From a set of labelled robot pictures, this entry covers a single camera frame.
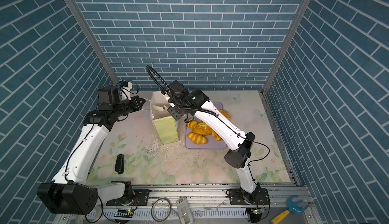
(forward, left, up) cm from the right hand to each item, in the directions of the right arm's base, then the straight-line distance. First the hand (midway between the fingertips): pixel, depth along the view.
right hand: (173, 107), depth 74 cm
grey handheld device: (-37, -8, -27) cm, 46 cm away
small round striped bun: (+6, -7, -24) cm, 25 cm away
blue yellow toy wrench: (-33, -59, -28) cm, 73 cm away
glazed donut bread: (0, -22, -25) cm, 34 cm away
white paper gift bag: (-5, +5, -10) cm, 12 cm away
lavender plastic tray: (-4, -20, -28) cm, 35 cm away
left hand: (+3, +14, +2) cm, 15 cm away
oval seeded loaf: (+4, -14, -24) cm, 28 cm away
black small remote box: (-21, +29, -25) cm, 44 cm away
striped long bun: (-3, -11, -26) cm, 28 cm away
